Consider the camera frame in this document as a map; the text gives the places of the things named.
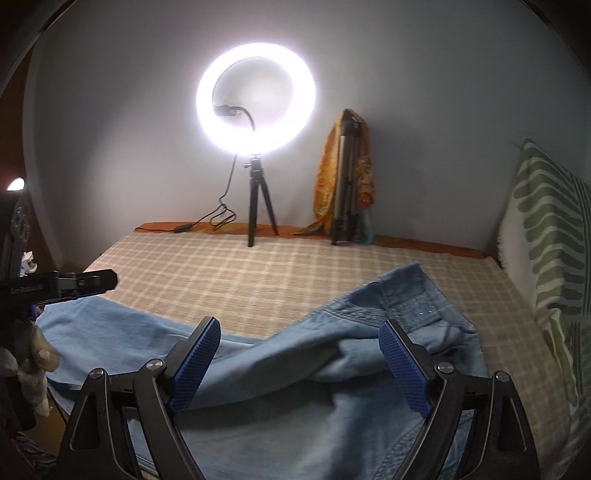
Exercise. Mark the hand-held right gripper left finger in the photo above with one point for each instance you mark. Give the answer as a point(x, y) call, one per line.
point(193, 371)

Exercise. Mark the person's left hand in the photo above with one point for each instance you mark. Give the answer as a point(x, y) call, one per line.
point(42, 350)

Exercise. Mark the beige checked bed sheet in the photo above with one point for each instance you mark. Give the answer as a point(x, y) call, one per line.
point(277, 272)

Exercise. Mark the green and white pillow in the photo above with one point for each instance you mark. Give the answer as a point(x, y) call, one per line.
point(549, 221)

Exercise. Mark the blue denim pants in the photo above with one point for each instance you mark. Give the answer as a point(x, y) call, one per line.
point(286, 369)

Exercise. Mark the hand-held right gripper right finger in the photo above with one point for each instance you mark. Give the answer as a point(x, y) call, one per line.
point(406, 369)

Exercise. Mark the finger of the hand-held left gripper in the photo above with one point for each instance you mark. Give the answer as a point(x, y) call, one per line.
point(92, 282)

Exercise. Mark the small black tripod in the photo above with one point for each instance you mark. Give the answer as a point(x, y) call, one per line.
point(255, 198)

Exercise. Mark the folded tripod with orange cloth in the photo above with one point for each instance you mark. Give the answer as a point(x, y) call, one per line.
point(325, 184)

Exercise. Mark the teal bottle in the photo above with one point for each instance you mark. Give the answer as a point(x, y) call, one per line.
point(367, 230)

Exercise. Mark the white desk lamp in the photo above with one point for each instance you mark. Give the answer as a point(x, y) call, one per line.
point(14, 184)

